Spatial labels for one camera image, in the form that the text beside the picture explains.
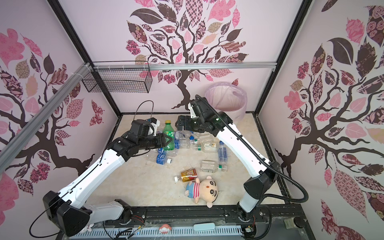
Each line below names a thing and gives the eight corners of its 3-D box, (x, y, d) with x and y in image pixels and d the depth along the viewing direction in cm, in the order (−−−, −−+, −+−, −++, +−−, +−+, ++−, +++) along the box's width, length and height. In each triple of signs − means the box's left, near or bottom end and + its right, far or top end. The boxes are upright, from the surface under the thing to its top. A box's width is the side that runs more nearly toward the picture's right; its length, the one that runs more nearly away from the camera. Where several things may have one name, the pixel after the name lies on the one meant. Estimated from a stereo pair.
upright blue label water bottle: (218, 163, 94) (219, 159, 90) (217, 145, 103) (218, 140, 99) (226, 164, 94) (227, 160, 89) (225, 145, 103) (226, 141, 98)
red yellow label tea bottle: (176, 185, 85) (175, 182, 81) (174, 177, 88) (173, 174, 84) (197, 178, 87) (197, 175, 83) (195, 171, 90) (195, 167, 86)
